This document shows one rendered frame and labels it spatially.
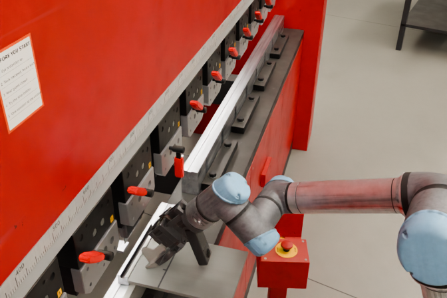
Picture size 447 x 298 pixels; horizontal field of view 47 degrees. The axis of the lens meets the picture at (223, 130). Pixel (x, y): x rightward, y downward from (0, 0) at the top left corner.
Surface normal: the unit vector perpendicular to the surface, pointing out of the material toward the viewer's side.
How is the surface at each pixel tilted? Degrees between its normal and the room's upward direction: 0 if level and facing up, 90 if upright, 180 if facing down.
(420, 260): 83
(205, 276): 0
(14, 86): 90
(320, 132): 0
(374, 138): 0
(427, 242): 83
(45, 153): 90
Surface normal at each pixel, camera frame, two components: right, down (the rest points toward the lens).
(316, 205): -0.51, 0.38
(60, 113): 0.96, 0.15
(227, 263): 0.01, -0.85
